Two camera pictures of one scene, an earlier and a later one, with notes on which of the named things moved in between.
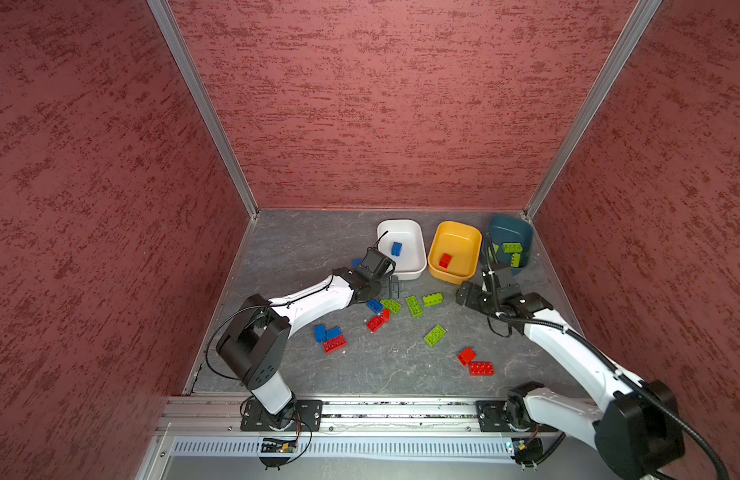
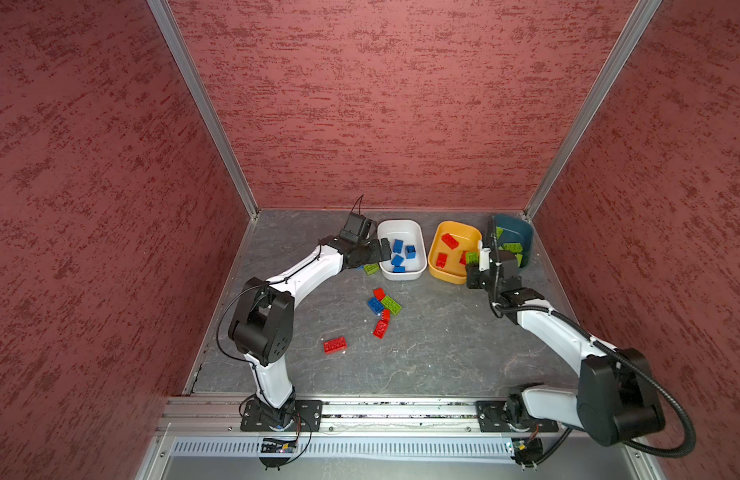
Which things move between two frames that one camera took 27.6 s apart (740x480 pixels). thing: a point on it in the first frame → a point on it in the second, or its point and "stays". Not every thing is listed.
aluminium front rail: [186, 415] stays
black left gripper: [386, 291] → [376, 255]
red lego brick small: [467, 356] → [450, 241]
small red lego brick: [445, 260] stays
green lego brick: [512, 247] stays
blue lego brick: [375, 305] stays
